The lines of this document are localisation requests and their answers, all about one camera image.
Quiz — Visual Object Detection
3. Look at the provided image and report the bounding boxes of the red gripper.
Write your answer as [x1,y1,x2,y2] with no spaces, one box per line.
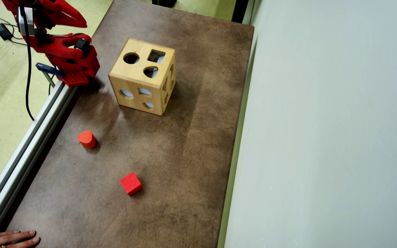
[1,0,88,30]

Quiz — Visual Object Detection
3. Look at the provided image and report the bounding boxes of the wooden shape sorter box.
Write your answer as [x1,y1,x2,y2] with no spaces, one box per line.
[108,37,177,116]

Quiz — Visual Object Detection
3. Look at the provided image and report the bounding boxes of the person's bare hand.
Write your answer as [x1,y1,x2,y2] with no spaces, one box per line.
[0,230,40,248]

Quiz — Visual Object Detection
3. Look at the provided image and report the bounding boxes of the blue table clamp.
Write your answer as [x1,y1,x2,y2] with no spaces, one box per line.
[35,62,65,88]

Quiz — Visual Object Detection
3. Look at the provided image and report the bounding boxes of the black power adapter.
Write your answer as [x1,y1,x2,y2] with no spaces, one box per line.
[0,23,13,41]

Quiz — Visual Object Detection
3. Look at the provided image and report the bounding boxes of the black object at table end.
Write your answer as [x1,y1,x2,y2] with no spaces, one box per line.
[151,0,177,8]

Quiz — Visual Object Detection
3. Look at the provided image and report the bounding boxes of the orange teardrop block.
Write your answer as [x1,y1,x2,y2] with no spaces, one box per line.
[78,130,96,149]

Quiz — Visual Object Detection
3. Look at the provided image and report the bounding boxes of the red cube block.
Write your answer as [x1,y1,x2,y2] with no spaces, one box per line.
[120,172,143,197]

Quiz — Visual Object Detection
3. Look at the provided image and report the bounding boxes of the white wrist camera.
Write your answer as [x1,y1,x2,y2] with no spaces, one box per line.
[17,6,35,37]

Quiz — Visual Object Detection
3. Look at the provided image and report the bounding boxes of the thick black camera cable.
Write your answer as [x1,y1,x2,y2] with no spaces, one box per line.
[19,0,35,122]

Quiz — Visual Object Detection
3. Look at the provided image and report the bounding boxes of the aluminium profile rail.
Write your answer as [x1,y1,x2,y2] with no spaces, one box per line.
[0,80,78,240]

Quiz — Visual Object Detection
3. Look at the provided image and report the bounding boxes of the dark vertical post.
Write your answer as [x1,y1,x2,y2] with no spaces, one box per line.
[231,0,251,24]

